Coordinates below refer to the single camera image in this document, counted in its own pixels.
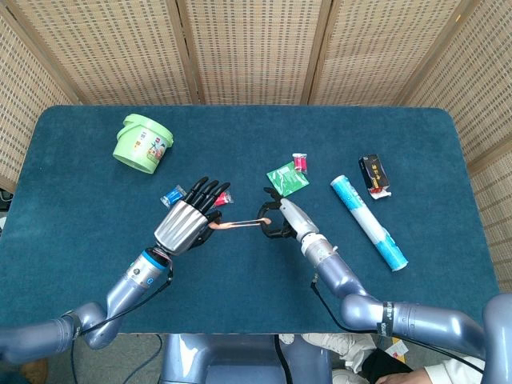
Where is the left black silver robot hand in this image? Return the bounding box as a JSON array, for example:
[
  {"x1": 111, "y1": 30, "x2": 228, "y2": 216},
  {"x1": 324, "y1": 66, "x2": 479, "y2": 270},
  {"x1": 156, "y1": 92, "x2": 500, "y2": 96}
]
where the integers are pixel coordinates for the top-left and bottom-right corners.
[{"x1": 154, "y1": 175, "x2": 232, "y2": 257}]

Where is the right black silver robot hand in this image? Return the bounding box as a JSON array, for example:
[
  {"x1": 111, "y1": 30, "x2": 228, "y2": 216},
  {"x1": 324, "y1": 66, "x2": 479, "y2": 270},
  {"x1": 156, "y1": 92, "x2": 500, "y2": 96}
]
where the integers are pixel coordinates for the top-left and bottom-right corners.
[{"x1": 258, "y1": 186, "x2": 321, "y2": 243}]

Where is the orange sausage stick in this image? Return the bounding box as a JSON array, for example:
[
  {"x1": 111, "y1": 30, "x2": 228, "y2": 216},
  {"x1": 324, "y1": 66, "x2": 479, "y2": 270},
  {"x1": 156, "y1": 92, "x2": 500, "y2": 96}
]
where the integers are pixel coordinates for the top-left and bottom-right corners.
[{"x1": 208, "y1": 217, "x2": 273, "y2": 233}]

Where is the blue candy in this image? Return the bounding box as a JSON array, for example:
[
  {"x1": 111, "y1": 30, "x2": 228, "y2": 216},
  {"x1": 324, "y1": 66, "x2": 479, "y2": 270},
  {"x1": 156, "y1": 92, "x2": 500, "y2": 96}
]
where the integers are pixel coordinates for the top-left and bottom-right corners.
[{"x1": 159, "y1": 184, "x2": 188, "y2": 210}]

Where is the small red packet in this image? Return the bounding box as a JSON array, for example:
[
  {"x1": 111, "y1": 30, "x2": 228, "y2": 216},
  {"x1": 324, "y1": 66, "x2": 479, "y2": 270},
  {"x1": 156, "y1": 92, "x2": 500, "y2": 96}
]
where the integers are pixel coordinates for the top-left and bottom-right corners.
[{"x1": 291, "y1": 152, "x2": 310, "y2": 175}]

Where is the green plastic packet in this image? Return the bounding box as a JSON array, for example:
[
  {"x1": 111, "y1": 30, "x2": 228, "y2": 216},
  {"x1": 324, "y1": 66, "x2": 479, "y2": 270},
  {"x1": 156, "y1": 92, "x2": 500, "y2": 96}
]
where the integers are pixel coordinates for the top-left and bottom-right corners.
[{"x1": 266, "y1": 161, "x2": 311, "y2": 198}]

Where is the white teal rolled tube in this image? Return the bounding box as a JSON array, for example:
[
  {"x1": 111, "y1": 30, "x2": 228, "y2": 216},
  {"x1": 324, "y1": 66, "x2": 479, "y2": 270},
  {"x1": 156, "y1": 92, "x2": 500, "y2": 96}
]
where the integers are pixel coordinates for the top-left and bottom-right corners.
[{"x1": 330, "y1": 174, "x2": 410, "y2": 274}]

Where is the blue felt table cover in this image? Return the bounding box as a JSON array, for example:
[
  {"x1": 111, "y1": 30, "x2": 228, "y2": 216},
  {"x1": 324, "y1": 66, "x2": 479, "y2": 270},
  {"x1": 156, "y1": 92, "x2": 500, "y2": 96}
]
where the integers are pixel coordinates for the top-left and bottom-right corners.
[{"x1": 2, "y1": 104, "x2": 501, "y2": 335}]

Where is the green plastic toy bucket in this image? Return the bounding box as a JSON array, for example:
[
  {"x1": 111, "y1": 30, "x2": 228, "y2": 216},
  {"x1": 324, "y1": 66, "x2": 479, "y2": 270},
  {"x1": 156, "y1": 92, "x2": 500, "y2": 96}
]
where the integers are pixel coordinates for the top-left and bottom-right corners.
[{"x1": 112, "y1": 113, "x2": 175, "y2": 175}]

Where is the black box with gold print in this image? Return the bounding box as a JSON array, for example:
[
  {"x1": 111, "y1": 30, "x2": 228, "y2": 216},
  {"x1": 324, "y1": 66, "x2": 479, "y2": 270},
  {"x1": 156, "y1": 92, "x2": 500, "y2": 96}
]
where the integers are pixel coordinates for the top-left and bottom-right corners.
[{"x1": 358, "y1": 154, "x2": 391, "y2": 190}]

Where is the white sneaker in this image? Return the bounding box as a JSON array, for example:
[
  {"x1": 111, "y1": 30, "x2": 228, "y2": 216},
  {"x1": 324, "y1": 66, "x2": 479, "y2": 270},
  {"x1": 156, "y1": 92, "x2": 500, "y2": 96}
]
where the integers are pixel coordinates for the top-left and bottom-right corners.
[
  {"x1": 330, "y1": 367, "x2": 363, "y2": 384},
  {"x1": 300, "y1": 332, "x2": 377, "y2": 371}
]

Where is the blue-grey robot torso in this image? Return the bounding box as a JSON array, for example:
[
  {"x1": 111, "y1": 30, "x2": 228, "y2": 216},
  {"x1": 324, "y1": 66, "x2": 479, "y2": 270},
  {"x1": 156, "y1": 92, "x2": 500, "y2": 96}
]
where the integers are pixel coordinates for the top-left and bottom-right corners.
[{"x1": 161, "y1": 334, "x2": 333, "y2": 384}]

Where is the white red paper tag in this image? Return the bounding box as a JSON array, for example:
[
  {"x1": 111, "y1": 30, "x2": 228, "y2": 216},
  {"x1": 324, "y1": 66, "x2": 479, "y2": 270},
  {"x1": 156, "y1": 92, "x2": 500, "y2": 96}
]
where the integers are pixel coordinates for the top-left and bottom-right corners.
[{"x1": 386, "y1": 338, "x2": 409, "y2": 361}]

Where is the black trouser leg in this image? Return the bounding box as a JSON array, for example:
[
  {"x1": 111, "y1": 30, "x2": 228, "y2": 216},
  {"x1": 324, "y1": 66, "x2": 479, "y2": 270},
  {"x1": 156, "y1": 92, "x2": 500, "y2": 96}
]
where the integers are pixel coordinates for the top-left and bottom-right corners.
[{"x1": 362, "y1": 347, "x2": 413, "y2": 379}]

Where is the woven wooden folding screen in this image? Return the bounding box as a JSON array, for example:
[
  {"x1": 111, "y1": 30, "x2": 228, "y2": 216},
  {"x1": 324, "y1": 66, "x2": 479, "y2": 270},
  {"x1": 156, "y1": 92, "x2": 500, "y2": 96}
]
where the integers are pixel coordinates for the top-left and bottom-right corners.
[{"x1": 0, "y1": 0, "x2": 512, "y2": 245}]

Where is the brown shoe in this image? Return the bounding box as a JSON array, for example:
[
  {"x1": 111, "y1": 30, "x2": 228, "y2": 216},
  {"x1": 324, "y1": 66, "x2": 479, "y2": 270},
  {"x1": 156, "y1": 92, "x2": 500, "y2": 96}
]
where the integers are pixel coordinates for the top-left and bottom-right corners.
[{"x1": 22, "y1": 358, "x2": 50, "y2": 384}]

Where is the white sleeve of person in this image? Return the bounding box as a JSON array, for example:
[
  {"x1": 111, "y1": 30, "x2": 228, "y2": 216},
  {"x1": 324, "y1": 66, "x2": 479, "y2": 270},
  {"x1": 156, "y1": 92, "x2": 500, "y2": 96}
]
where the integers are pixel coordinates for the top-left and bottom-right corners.
[{"x1": 423, "y1": 354, "x2": 487, "y2": 384}]

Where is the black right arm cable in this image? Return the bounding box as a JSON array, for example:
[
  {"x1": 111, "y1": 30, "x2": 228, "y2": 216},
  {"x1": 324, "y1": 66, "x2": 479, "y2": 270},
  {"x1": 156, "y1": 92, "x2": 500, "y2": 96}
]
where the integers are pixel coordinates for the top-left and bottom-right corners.
[{"x1": 310, "y1": 275, "x2": 487, "y2": 375}]

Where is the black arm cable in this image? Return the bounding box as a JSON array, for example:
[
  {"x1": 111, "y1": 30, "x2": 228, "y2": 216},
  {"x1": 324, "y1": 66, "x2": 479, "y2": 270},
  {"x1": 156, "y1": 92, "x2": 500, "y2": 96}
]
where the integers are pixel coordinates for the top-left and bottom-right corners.
[
  {"x1": 310, "y1": 275, "x2": 487, "y2": 375},
  {"x1": 71, "y1": 262, "x2": 175, "y2": 338}
]

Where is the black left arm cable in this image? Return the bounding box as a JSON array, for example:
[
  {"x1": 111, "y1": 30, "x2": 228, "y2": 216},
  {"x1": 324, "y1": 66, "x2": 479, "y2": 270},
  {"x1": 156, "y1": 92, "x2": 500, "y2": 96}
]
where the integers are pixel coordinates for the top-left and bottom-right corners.
[{"x1": 71, "y1": 262, "x2": 175, "y2": 338}]

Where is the black strap with white text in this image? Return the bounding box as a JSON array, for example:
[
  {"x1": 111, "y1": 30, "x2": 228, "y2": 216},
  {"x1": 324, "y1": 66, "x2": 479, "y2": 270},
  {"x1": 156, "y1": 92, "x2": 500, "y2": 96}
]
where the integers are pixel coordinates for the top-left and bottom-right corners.
[{"x1": 379, "y1": 302, "x2": 396, "y2": 338}]

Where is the black torso cable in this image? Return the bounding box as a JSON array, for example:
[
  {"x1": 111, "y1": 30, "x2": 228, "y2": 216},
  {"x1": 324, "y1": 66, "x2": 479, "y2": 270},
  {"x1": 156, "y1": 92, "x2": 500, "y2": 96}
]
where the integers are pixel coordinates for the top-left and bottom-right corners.
[{"x1": 274, "y1": 334, "x2": 291, "y2": 384}]

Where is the blue floor cable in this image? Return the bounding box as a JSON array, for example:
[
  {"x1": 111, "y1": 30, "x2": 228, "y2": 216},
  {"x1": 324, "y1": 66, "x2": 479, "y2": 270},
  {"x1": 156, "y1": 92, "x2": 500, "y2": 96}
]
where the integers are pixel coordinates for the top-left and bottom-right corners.
[{"x1": 70, "y1": 334, "x2": 164, "y2": 384}]

